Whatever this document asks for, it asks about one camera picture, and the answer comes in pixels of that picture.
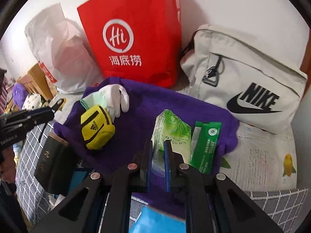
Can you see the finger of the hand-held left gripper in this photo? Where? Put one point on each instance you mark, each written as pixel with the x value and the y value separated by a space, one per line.
pixel 31 122
pixel 31 112

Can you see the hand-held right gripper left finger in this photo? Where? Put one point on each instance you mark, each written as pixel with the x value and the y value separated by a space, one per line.
pixel 149 160

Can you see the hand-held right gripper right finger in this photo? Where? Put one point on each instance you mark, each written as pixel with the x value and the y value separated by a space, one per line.
pixel 167 162

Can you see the green tissue pack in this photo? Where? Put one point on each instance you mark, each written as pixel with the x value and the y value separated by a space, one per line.
pixel 172 131

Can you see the green sachet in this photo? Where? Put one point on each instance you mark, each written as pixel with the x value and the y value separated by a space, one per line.
pixel 204 148

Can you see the dark green box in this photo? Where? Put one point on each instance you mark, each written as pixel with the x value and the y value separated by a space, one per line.
pixel 53 165

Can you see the yellow mini bag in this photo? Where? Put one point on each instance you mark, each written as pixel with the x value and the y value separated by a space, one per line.
pixel 97 131

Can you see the green face mask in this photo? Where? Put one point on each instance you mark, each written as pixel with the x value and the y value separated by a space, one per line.
pixel 96 100

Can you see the white glove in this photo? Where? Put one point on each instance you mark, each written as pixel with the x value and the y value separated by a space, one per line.
pixel 116 97

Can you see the person's left hand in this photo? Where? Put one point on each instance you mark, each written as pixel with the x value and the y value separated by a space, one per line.
pixel 8 165

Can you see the white spotted cloth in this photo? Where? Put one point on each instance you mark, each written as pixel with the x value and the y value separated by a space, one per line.
pixel 31 102

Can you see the purple plush toy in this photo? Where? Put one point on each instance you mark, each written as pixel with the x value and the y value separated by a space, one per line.
pixel 19 93

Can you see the grey plaid blanket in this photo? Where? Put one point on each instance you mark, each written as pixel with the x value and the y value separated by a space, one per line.
pixel 29 155

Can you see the brown patterned box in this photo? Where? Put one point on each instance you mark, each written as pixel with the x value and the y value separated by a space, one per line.
pixel 52 87

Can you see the purple towel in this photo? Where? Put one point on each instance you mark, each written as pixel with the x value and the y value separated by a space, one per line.
pixel 145 102

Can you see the blue tissue pack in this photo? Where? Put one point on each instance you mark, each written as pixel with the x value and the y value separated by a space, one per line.
pixel 155 220

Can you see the white plastic shopping bag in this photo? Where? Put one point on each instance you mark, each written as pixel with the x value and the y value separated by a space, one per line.
pixel 53 43

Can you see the grey waist bag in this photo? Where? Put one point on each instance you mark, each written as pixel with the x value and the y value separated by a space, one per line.
pixel 243 60

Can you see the red paper bag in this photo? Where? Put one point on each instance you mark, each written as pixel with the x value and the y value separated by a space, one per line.
pixel 136 9

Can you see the wooden door frame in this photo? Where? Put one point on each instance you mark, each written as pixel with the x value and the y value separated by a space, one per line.
pixel 305 65

